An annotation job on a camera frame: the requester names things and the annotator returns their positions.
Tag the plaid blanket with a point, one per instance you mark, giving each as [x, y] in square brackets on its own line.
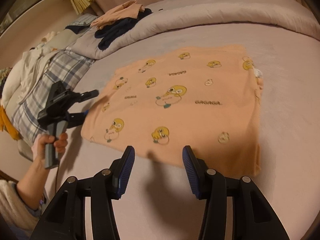
[60, 67]

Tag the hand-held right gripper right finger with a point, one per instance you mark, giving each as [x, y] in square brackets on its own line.
[190, 172]

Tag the person's left forearm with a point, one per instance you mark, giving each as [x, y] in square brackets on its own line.
[30, 182]

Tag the dark navy garment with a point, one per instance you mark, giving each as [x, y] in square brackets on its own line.
[117, 31]

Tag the grey duvet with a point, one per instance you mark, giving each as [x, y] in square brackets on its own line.
[212, 12]

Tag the mustard yellow cloth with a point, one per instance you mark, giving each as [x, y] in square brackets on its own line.
[7, 125]

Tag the orange cartoon print shirt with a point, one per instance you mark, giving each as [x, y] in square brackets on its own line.
[195, 120]

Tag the person's left hand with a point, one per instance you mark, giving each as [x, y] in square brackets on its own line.
[40, 147]

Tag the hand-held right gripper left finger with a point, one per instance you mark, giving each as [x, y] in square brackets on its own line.
[125, 172]

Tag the folded plain orange garment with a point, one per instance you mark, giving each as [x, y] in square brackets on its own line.
[120, 13]

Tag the white plush toy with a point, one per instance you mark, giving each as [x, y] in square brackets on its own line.
[51, 38]

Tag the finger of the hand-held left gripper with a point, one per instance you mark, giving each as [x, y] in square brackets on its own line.
[77, 117]
[86, 94]

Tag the white crumpled cloth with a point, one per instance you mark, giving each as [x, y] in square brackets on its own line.
[22, 75]

